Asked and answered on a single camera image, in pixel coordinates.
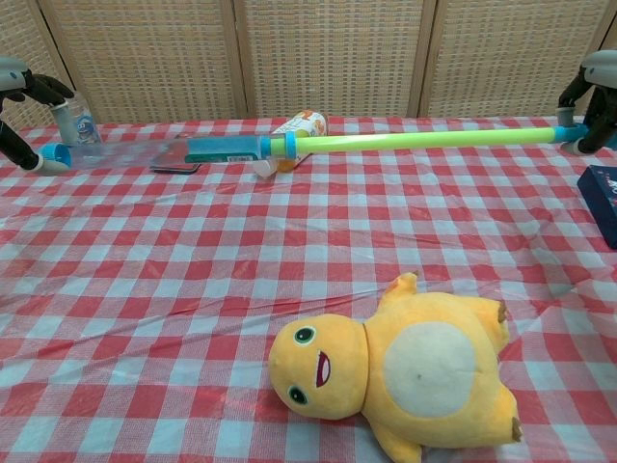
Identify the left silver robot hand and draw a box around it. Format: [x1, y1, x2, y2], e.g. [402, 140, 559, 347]
[0, 56, 76, 176]

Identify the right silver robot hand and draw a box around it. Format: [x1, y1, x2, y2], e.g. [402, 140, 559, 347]
[556, 47, 617, 155]

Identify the green blue toy pump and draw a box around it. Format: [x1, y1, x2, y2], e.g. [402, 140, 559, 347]
[40, 123, 587, 168]

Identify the clear plastic water bottle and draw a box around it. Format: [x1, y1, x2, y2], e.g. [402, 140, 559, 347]
[60, 94, 102, 149]

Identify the woven rattan screen panel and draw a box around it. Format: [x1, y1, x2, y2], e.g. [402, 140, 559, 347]
[233, 0, 438, 120]
[0, 0, 73, 122]
[414, 0, 617, 120]
[38, 0, 247, 126]

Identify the dark blue printed box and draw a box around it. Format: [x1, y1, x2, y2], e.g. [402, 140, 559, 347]
[577, 164, 617, 251]

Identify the red wallet case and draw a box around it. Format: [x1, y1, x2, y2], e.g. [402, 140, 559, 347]
[148, 137, 203, 175]

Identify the red white checkered tablecloth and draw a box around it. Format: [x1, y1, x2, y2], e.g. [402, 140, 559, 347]
[0, 114, 617, 463]

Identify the tea bottle with orange label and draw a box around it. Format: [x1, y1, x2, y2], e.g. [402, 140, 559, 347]
[255, 109, 330, 180]

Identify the yellow plush dinosaur toy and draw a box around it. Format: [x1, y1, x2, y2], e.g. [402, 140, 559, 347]
[268, 272, 524, 463]

